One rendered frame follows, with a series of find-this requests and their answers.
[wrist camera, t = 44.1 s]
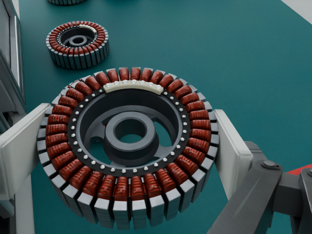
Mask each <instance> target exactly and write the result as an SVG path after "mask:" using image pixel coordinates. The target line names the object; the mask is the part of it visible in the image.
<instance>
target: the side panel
mask: <svg viewBox="0 0 312 234"><path fill-rule="evenodd" d="M0 79H1V81H2V83H3V84H4V86H5V88H6V90H7V92H8V94H9V96H10V98H11V99H12V101H13V103H14V105H15V110H13V111H9V112H6V113H8V114H9V116H10V117H13V116H14V112H18V114H19V115H21V114H25V113H26V107H25V105H26V100H25V99H26V98H25V85H24V72H23V59H22V46H21V33H20V20H19V18H18V15H17V13H16V10H15V7H14V5H13V2H12V0H0Z"/></svg>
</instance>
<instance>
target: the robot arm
mask: <svg viewBox="0 0 312 234"><path fill-rule="evenodd" d="M49 106H52V105H50V104H49V103H42V104H40V105H39V106H38V107H37V108H35V109H34V110H33V111H31V112H30V113H29V114H28V115H26V116H25V117H24V118H22V119H21V120H20V121H19V122H17V123H16V124H15V125H14V126H13V127H11V128H10V129H9V130H7V131H6V132H5V133H4V134H0V200H10V199H11V198H12V197H13V195H14V194H15V193H16V191H17V190H18V189H19V188H20V186H21V185H22V183H23V182H24V181H25V180H26V178H27V177H28V176H29V175H30V173H31V172H32V171H33V169H34V168H35V167H36V166H37V164H38V163H39V162H40V160H39V153H38V150H37V141H38V139H37V135H38V131H39V129H41V126H40V124H41V121H42V119H43V117H46V116H45V111H46V110H47V108H48V107H49ZM214 113H215V115H216V118H217V121H216V123H218V130H219V132H218V135H219V145H218V150H217V153H216V157H215V160H214V162H215V165H216V168H217V171H218V173H219V176H220V179H221V182H222V185H223V187H224V190H225V193H226V195H227V198H228V203H227V204H226V205H225V207H224V209H223V210H222V211H221V213H220V214H219V216H218V217H217V218H216V220H215V221H214V223H213V225H212V226H211V227H210V229H209V230H208V232H207V233H206V234H266V232H267V230H268V227H269V228H271V224H272V220H273V214H274V212H278V213H282V214H286V215H290V221H291V227H292V234H312V168H303V169H302V170H301V172H300V176H299V175H293V174H289V173H285V172H283V167H282V166H281V165H280V164H278V163H276V162H273V161H269V160H268V159H267V158H266V156H265V155H264V154H263V152H262V151H261V150H260V148H259V147H258V145H256V144H254V143H253V142H251V141H243V140H242V138H241V137H240V135H239V133H238V132H237V130H236V129H235V127H234V126H233V125H232V123H231V122H230V120H229V119H228V117H227V115H226V114H225V112H224V111H223V110H218V109H215V110H214Z"/></svg>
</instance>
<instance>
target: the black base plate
mask: <svg viewBox="0 0 312 234"><path fill-rule="evenodd" d="M3 116H4V117H5V119H6V120H7V122H8V124H9V125H10V127H13V121H12V119H11V117H10V116H9V114H8V113H3ZM10 203H11V204H12V205H13V206H14V215H13V216H12V217H8V218H5V219H3V218H2V217H1V216H0V234H16V207H15V194H14V201H10Z"/></svg>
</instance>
